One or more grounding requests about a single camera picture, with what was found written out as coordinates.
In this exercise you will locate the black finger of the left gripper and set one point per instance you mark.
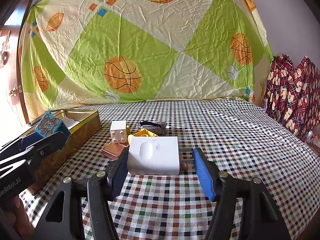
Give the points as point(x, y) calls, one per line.
point(18, 145)

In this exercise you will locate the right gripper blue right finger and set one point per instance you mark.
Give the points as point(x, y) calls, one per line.
point(260, 219)

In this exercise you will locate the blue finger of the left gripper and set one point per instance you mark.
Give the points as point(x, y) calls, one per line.
point(41, 149)

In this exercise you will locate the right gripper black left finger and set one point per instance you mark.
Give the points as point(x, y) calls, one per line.
point(62, 217)

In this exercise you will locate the teal bear toy block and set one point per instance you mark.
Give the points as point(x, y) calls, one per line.
point(50, 124)

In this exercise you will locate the brown card box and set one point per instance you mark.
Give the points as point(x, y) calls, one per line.
point(113, 151)

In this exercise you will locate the white toy block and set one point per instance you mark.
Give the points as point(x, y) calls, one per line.
point(118, 132)

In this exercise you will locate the white charger box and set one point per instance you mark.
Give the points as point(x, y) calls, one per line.
point(156, 156)

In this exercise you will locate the yellow large toy block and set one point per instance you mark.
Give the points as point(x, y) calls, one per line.
point(142, 133)

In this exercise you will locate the brown harmonica case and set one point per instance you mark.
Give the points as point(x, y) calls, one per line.
point(186, 159)

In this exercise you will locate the person's left hand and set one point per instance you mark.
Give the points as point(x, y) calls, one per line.
point(17, 217)

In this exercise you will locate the brown wooden door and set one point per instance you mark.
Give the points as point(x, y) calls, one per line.
point(13, 107)

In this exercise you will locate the gold metal tin box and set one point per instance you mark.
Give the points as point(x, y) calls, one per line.
point(89, 124)

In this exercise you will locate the brass door knob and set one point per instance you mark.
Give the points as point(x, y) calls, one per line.
point(13, 92)

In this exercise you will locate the checkered tablecloth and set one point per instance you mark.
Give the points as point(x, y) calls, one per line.
point(239, 136)

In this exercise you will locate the basketball pattern hanging sheet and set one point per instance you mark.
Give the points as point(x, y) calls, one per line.
point(85, 52)

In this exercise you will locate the red bear pattern cloth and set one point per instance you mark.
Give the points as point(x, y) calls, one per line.
point(292, 95)

